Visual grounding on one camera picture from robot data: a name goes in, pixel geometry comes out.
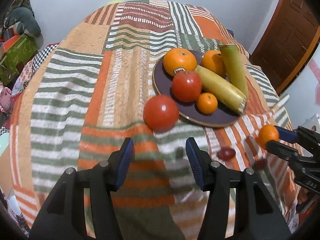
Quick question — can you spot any white wardrobe sliding door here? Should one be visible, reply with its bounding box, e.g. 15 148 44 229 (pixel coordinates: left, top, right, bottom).
282 27 320 135

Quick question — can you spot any pink sticker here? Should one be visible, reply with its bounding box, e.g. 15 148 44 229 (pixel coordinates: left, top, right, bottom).
307 55 320 105

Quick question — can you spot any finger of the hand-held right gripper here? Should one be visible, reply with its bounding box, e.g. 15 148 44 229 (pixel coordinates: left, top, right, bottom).
266 139 304 165
274 126 320 155

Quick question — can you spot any orange cardboard box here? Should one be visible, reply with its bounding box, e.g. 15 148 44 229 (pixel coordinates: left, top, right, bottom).
0 34 20 53

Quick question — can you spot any grey plush pillow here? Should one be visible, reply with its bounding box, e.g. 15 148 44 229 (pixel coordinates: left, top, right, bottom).
5 7 42 37

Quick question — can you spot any red grape near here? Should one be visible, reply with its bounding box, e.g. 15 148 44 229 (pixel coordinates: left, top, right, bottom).
217 148 236 160

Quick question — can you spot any striped patchwork blanket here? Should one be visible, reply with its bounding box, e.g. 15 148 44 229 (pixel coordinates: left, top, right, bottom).
10 0 304 240

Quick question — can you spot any floral patchwork quilt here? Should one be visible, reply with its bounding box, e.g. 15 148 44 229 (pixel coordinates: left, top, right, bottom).
0 42 63 135

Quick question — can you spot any green storage box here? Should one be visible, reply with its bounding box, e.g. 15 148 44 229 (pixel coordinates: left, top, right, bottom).
0 34 38 87

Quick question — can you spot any dark patterned cloth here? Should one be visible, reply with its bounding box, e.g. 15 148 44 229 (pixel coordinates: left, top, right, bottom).
7 0 34 18

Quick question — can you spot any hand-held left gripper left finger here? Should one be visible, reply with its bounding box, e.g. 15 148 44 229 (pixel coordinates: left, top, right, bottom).
29 137 135 240

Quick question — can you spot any small tangerine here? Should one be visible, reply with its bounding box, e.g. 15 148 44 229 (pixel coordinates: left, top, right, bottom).
197 92 218 115
257 124 280 149

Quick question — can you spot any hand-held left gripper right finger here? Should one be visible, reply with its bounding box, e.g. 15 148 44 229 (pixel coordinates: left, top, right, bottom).
185 137 293 240

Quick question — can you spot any brown wooden door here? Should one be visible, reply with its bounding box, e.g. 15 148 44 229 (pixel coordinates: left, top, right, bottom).
250 0 320 93

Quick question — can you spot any large orange with sticker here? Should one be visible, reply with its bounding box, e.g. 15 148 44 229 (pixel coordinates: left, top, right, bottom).
163 48 198 77

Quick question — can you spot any pink cloth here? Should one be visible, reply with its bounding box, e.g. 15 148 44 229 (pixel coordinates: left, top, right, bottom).
0 85 12 112

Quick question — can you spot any red tomato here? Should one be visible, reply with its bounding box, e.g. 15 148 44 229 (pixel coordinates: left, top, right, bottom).
172 70 202 102
144 95 180 132

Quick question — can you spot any purple round plate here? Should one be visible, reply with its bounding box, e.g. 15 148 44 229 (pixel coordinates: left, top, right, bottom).
152 50 248 128

